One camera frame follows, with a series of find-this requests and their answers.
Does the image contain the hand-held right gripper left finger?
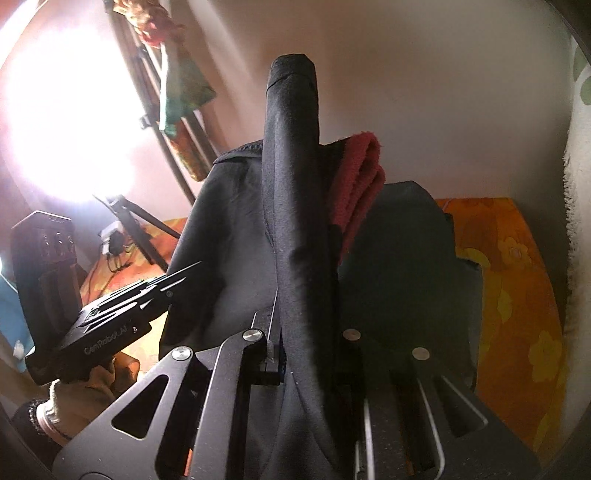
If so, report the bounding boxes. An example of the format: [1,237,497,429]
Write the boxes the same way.
[52,290,286,480]

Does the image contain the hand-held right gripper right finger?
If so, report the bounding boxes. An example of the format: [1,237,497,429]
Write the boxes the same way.
[339,327,542,480]

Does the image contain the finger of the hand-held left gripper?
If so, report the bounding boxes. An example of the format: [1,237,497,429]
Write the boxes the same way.
[108,260,204,301]
[131,287,177,320]

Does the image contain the black pants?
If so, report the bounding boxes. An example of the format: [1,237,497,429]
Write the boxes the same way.
[158,52,365,480]

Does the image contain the person's left forearm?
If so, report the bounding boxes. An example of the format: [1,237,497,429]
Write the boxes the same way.
[9,399,63,467]

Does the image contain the person's left hand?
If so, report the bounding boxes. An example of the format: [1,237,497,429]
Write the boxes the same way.
[48,353,141,437]

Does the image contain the blue object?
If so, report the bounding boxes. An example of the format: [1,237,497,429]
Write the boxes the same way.
[0,270,26,374]

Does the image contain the small black tripod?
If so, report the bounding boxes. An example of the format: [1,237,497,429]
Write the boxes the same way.
[92,193,182,274]

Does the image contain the white charger adapter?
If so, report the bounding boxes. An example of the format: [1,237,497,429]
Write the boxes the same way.
[98,220,126,257]

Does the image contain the dark green folded cloth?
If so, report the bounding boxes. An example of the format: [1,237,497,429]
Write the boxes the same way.
[336,180,482,402]

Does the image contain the metal bangles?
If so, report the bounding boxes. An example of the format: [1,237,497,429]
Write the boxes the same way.
[28,399,63,435]

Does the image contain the orange floral bedsheet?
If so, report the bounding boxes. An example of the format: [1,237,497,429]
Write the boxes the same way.
[81,196,570,455]

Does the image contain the red towel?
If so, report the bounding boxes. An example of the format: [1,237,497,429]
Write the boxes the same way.
[329,130,387,266]

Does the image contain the colourful hanging cloth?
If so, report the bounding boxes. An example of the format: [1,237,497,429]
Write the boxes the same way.
[112,0,219,182]

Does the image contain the white fluffy cloth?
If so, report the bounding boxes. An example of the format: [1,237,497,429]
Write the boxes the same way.
[560,34,591,282]

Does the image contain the black charger cable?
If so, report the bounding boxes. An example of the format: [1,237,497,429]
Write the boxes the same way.
[88,244,137,296]

